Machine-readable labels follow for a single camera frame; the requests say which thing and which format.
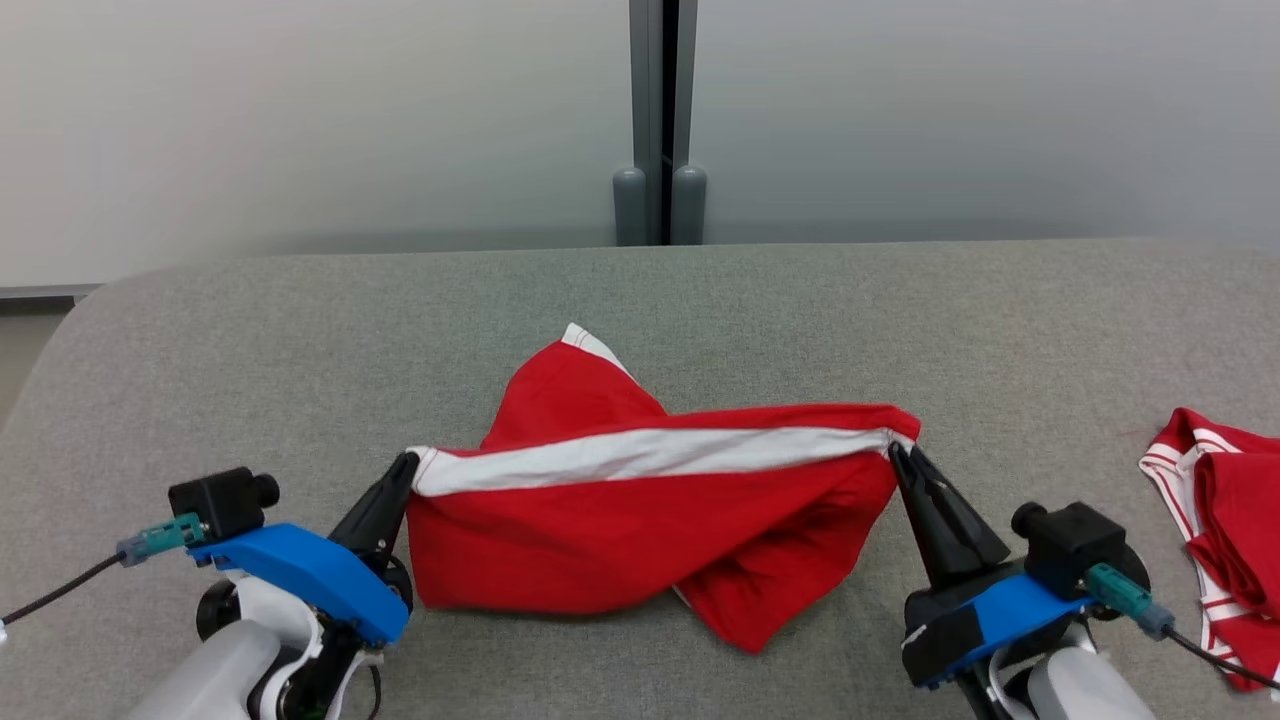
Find blue right camera mount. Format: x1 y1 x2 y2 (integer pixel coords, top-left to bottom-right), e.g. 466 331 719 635
905 572 1094 691

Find left camera cable teal plug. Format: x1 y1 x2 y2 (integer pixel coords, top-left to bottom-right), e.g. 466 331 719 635
0 512 207 628

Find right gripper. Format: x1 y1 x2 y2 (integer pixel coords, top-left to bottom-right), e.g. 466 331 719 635
888 443 1042 720

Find grey cylindrical post foot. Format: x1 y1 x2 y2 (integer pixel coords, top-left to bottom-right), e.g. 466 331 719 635
671 164 708 247
612 166 649 247

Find right camera cable teal plug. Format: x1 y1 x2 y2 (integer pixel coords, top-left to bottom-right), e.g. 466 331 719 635
1084 562 1280 692

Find camera cable teal plug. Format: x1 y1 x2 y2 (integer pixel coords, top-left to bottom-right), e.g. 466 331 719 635
0 512 207 628
1084 562 1280 692

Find grey metal partition post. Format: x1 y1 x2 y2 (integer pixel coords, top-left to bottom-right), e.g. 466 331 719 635
629 0 699 247

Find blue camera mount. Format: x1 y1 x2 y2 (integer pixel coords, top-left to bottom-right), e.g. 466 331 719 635
905 572 1094 691
188 522 412 647

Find red jersey with white sleeves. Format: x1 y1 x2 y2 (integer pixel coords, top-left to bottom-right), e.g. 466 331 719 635
1139 407 1280 694

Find red shorts with white stripe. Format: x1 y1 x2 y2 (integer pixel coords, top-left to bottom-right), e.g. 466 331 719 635
405 322 922 654

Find blue left camera mount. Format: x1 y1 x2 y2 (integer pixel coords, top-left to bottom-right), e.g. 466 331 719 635
188 522 412 647

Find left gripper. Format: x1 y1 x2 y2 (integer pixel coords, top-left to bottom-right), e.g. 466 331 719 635
197 452 422 720

